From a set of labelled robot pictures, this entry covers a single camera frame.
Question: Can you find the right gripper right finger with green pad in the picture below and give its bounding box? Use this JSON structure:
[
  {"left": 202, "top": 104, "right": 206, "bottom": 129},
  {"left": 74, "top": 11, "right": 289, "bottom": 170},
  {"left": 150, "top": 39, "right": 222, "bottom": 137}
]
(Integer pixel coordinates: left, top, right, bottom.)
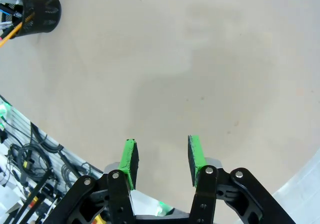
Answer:
[{"left": 187, "top": 134, "right": 296, "bottom": 224}]

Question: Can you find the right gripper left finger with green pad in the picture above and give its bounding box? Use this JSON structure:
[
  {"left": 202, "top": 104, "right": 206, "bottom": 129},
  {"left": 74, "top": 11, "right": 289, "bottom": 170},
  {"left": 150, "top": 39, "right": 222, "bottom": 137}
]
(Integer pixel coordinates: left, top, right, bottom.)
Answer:
[{"left": 43, "top": 138, "right": 140, "bottom": 224}]

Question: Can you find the black mesh pen holder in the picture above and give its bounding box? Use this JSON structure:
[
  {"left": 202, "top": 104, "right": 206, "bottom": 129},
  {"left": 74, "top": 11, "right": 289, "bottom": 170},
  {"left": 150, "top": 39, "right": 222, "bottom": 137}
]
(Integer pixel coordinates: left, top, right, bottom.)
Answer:
[{"left": 0, "top": 0, "right": 62, "bottom": 40}]

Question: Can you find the black metal pole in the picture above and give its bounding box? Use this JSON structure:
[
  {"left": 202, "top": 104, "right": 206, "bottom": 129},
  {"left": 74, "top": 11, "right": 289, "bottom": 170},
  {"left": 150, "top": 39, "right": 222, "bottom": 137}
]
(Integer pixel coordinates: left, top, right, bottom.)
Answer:
[{"left": 17, "top": 167, "right": 55, "bottom": 224}]

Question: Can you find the green lit device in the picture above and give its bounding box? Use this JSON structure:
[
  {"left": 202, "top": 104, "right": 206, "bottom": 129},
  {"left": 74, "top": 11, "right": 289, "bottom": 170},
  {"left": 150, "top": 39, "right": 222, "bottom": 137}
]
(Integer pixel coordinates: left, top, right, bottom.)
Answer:
[{"left": 0, "top": 103, "right": 10, "bottom": 130}]

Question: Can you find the orange pencil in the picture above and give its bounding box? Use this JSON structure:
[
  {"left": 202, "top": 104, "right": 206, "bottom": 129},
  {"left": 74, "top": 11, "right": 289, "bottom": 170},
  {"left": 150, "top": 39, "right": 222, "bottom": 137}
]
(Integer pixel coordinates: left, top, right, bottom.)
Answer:
[{"left": 0, "top": 21, "right": 24, "bottom": 49}]

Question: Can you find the black cable bundle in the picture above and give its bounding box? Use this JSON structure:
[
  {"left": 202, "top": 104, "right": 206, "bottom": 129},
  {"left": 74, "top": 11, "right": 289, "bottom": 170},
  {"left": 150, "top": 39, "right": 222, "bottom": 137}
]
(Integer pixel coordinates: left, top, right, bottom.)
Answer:
[{"left": 4, "top": 123, "right": 101, "bottom": 205}]

